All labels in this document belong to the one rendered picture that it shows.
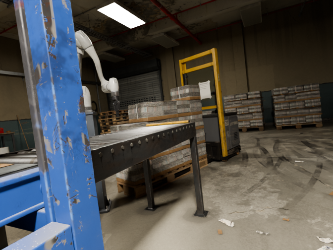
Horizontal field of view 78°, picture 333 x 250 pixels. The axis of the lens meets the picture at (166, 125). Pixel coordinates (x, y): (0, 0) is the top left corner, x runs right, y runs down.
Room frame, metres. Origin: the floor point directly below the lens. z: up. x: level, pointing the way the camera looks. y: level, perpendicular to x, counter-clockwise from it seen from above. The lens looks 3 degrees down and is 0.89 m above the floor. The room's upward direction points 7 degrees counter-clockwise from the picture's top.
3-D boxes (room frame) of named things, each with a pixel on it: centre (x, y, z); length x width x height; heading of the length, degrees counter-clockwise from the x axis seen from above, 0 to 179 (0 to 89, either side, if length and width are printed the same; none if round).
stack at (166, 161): (2.78, 0.15, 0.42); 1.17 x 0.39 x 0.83; 136
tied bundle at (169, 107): (2.88, 0.06, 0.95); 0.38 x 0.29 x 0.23; 46
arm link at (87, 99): (2.10, 0.82, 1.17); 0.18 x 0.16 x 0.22; 43
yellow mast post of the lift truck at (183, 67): (3.84, -0.42, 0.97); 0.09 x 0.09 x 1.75; 46
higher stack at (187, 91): (3.30, -0.35, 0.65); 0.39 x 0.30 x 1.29; 46
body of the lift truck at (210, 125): (3.88, -0.92, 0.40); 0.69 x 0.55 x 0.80; 46
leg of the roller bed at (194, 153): (1.75, -0.21, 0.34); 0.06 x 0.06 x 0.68; 64
